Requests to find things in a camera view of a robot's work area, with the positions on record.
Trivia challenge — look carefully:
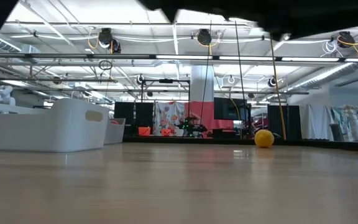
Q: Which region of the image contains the yellow lemon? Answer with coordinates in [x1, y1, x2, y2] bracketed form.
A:
[254, 129, 275, 149]

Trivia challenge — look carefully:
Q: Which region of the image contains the long ceiling light strip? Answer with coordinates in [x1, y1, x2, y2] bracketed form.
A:
[0, 52, 358, 63]

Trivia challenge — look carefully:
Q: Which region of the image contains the white building pillar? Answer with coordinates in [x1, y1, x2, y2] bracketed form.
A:
[190, 65, 214, 103]

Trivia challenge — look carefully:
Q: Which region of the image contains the floral patterned curtain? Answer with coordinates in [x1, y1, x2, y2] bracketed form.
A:
[153, 101, 186, 136]

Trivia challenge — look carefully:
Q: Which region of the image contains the background robot with green lights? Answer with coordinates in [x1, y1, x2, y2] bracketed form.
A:
[177, 116, 208, 138]

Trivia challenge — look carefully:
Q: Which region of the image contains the black partition panel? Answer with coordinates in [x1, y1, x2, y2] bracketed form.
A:
[267, 105, 303, 141]
[114, 101, 154, 136]

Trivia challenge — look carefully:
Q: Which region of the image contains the small grey plastic basket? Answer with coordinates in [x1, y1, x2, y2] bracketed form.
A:
[103, 117, 126, 146]

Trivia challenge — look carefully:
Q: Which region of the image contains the white curtain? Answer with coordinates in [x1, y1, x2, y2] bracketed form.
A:
[300, 104, 334, 141]

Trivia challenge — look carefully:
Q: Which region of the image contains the grey office chair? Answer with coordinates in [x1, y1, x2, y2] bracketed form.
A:
[328, 123, 347, 142]

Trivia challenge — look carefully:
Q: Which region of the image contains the blue leaf patterned curtain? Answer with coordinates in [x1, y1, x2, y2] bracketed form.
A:
[331, 104, 358, 143]

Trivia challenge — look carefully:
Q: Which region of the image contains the white plastic basket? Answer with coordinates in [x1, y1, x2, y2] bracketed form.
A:
[0, 98, 111, 153]

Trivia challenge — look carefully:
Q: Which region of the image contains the thin black hanging cable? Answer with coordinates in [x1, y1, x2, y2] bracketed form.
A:
[199, 20, 213, 127]

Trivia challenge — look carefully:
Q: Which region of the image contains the long black hanging cable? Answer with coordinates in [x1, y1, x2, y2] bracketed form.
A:
[234, 21, 249, 139]

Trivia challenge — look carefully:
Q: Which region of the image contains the black overhead stand frame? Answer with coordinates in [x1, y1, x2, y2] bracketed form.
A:
[140, 78, 191, 138]

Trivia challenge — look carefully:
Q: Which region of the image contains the black wall monitor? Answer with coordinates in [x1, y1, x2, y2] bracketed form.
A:
[213, 97, 249, 121]

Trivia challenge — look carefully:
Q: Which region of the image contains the red wall panel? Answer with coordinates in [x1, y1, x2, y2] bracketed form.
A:
[184, 101, 234, 131]

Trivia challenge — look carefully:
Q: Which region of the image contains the long yellow cable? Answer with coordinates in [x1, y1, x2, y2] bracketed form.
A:
[268, 32, 288, 141]

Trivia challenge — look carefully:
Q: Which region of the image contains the hanging black cable loop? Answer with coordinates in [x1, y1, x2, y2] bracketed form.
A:
[98, 59, 114, 71]

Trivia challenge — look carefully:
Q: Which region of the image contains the white coiled ceiling cable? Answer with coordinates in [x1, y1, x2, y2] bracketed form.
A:
[321, 39, 338, 55]

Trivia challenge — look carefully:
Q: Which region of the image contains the silver ventilation duct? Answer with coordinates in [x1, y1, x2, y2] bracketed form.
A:
[286, 62, 358, 93]

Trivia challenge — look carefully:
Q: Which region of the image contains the black metal table frame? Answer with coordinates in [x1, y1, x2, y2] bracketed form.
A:
[122, 136, 358, 153]

